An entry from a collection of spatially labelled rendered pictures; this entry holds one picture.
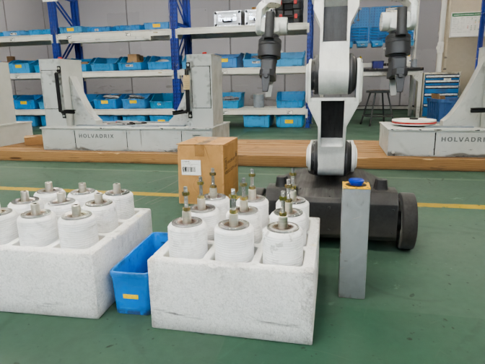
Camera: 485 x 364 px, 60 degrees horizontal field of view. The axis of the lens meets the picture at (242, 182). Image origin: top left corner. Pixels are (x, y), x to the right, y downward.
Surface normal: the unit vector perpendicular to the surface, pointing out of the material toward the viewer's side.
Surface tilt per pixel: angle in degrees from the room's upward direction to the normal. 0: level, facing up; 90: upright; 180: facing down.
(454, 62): 90
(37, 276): 90
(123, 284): 92
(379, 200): 45
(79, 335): 0
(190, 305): 90
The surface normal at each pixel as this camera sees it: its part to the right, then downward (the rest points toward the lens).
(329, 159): -0.19, 0.49
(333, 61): -0.19, -0.18
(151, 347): -0.02, -0.97
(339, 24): -0.21, 0.06
